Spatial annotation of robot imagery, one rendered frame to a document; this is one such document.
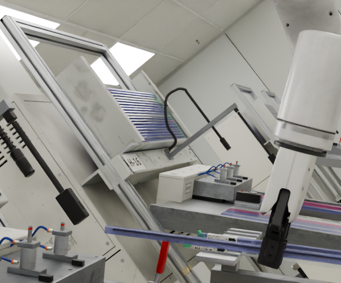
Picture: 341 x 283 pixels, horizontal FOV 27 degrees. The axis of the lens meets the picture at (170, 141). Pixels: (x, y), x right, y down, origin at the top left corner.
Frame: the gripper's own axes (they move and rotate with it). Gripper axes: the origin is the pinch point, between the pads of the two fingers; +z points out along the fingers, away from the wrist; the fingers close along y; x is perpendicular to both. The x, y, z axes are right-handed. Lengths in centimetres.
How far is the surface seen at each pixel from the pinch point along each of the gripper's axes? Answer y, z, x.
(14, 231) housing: -5.7, 10.9, -42.7
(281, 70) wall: -749, -55, -108
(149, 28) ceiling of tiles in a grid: -544, -57, -213
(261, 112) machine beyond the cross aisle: -450, -8, -74
